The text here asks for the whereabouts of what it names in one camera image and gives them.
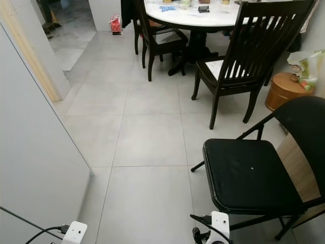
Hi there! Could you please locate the black folding chair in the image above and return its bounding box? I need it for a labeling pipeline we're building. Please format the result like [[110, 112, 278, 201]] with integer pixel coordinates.
[[190, 96, 325, 240]]

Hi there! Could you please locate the light wooden board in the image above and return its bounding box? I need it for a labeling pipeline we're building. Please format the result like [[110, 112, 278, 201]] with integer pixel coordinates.
[[276, 133, 323, 203]]

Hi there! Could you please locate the round wooden box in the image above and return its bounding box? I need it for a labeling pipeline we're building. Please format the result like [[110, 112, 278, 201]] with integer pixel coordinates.
[[265, 72, 314, 111]]

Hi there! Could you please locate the dark wooden slat chair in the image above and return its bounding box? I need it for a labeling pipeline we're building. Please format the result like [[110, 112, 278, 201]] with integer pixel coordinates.
[[191, 0, 316, 130], [132, 0, 188, 82]]

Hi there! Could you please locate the white bag green print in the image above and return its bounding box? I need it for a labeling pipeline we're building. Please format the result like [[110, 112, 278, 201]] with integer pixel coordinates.
[[287, 49, 325, 92]]

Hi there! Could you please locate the round white table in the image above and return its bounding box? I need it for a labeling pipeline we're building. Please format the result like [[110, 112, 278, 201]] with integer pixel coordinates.
[[145, 0, 310, 77]]

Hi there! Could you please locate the small red bag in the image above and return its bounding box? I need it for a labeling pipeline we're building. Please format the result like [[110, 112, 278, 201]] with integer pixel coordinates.
[[109, 14, 123, 35]]

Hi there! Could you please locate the black jacket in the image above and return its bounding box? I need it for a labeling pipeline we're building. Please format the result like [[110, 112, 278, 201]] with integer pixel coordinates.
[[121, 0, 140, 28]]

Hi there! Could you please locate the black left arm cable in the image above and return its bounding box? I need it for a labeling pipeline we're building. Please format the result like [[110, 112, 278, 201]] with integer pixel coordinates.
[[25, 225, 69, 244]]

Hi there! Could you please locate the beige wooden door frame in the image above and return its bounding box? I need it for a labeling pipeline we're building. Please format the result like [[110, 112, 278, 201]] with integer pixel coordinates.
[[2, 0, 72, 102]]

